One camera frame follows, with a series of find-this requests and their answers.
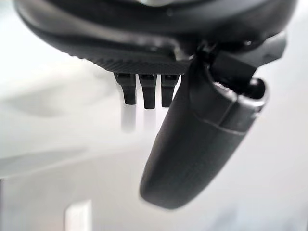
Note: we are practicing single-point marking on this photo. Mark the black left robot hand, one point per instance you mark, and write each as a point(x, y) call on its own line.
point(187, 144)

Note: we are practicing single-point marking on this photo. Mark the white rectangular object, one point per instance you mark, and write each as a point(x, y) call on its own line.
point(78, 215)

